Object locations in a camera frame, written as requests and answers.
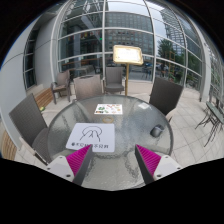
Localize brown wicker chair far left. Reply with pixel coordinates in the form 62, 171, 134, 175
50, 70, 71, 103

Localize colourful menu card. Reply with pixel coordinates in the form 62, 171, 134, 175
95, 104, 123, 115

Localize grey wicker chair left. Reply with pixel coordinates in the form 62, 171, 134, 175
9, 94, 52, 164

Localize round glass table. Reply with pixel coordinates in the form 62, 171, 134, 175
48, 95, 173, 190

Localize white mouse pad with drawing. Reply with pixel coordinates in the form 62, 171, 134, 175
66, 123, 115, 153

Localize dark grey computer mouse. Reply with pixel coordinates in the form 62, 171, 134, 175
150, 124, 164, 138

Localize grey wicker chair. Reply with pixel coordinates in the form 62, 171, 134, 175
104, 67, 124, 93
9, 94, 52, 164
149, 77, 183, 121
74, 75, 102, 100

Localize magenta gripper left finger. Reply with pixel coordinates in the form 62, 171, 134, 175
46, 145, 93, 186

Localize wooden bench slats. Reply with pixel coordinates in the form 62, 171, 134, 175
34, 88, 53, 108

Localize grey wicker chair far middle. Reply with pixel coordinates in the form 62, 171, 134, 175
74, 75, 102, 100

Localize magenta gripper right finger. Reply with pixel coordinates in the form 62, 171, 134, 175
135, 145, 182, 184

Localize grey wicker chair far centre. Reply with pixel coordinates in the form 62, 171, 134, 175
104, 67, 124, 93

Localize metal folding table right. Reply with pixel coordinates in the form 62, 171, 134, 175
196, 101, 224, 146

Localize grey wicker chair right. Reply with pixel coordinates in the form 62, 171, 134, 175
149, 77, 183, 121

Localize gold menu stand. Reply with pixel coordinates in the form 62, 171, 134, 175
113, 45, 143, 95

